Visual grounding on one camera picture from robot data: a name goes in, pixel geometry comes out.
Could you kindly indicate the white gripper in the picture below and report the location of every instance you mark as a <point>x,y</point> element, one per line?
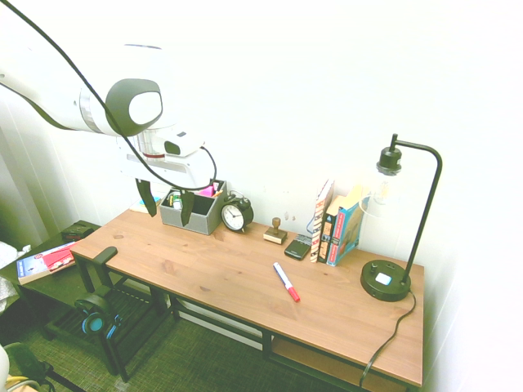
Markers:
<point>192,169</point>

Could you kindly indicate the white marker with red cap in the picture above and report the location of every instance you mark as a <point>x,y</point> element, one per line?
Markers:
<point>286,282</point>

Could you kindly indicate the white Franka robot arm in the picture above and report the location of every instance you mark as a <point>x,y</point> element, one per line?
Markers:
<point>141,107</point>

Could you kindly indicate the green white battery pack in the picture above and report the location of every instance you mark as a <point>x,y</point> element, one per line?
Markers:
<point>175,201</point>

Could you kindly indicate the blue sticky note pad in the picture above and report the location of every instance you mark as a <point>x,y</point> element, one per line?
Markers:
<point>142,201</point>

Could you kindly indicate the yellow sticky note pad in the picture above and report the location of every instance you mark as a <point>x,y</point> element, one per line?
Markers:
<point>138,208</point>

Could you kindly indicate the grey fabric desk organizer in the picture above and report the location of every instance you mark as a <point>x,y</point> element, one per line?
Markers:
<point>198,224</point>

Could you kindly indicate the pink sticky notes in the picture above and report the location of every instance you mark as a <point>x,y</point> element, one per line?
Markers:
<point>206,191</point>

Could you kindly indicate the orange pencil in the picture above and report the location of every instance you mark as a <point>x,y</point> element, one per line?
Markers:
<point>217,188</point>

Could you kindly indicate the black twin-bell alarm clock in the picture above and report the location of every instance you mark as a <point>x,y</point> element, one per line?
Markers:
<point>233,216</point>

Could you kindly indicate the black headphone hook clamp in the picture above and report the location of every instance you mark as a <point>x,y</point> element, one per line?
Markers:
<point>102,256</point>

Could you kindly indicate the small black box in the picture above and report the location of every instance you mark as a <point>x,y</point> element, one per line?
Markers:
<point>77,232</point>

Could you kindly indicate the wooden rubber stamp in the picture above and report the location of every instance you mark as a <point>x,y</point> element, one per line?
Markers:
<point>275,235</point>

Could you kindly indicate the black slatted floor rack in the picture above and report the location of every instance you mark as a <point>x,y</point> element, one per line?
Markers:
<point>130,310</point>

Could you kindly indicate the red white blue book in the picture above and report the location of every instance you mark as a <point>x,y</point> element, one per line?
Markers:
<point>45,263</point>

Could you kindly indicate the black calculator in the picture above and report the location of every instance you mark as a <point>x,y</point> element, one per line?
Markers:
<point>297,248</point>

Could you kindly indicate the black blue headphones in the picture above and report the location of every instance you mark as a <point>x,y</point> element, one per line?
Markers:
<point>95,322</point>

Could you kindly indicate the dark side table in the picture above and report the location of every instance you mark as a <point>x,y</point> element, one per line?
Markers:
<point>49,288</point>

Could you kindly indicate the white red patterned book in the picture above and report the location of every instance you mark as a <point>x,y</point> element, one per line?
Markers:
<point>319,220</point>

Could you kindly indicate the black orange spine book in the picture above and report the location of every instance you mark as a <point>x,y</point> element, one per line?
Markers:
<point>327,239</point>

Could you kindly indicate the white crumpled cloth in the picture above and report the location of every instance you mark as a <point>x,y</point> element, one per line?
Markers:
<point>9,253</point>

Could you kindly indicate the wooden desk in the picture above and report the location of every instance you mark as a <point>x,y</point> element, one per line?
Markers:
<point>265,343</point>

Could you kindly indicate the thick blue cover book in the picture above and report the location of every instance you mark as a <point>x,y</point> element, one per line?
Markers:
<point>347,234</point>

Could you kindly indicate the wooden lower desk shelf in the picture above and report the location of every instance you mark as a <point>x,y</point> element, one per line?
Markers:
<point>318,361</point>

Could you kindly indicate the black desk lamp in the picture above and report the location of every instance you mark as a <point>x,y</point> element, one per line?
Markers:
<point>384,286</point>

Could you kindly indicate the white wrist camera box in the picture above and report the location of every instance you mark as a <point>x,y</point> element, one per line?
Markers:
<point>181,145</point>

